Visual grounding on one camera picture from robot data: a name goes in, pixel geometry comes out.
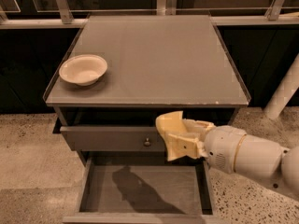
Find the round metal drawer knob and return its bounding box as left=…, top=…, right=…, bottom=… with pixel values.
left=144, top=137, right=151, bottom=147

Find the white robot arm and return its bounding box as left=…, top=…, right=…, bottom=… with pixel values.
left=164, top=119, right=299, bottom=200

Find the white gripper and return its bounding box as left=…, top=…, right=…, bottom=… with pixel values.
left=167, top=119, right=247, bottom=174

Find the white diagonal support pole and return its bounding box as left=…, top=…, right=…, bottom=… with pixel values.
left=263, top=54, right=299, bottom=119

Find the grey open middle drawer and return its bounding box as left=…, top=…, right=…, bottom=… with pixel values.
left=63, top=156, right=228, bottom=224

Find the grey cabinet with glass top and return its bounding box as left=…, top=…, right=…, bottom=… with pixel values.
left=42, top=13, right=252, bottom=170

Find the grey upper drawer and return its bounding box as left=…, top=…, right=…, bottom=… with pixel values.
left=60, top=126, right=165, bottom=152

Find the metal window frame rail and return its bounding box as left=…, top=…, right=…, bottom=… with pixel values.
left=0, top=0, right=299, bottom=29

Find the yellow wavy sponge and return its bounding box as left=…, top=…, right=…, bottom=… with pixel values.
left=155, top=111, right=187, bottom=161

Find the white paper bowl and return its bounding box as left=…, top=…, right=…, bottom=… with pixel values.
left=59, top=54, right=107, bottom=86

